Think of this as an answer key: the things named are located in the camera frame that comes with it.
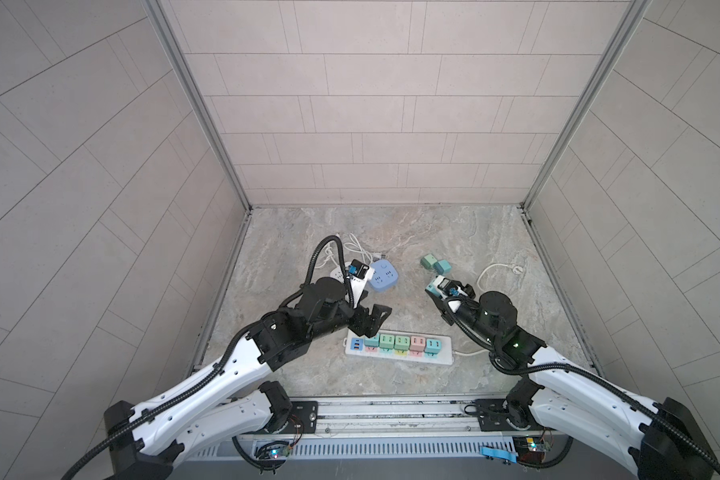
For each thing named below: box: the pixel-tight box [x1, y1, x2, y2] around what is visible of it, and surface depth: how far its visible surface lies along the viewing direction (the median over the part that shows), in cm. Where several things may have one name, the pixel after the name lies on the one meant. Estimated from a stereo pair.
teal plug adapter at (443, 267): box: [433, 259, 453, 275], surface depth 100 cm
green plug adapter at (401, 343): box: [394, 335, 410, 353], surface depth 79 cm
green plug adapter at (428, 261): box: [420, 254, 438, 269], surface depth 101 cm
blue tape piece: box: [480, 446, 518, 463], surface depth 67 cm
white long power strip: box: [343, 329, 456, 365], surface depth 80 cm
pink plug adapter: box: [410, 336, 426, 355], surface depth 79 cm
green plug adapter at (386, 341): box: [379, 334, 395, 352], surface depth 79 cm
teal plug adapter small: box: [424, 339, 443, 358], surface depth 79 cm
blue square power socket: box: [368, 259, 399, 292], surface depth 96 cm
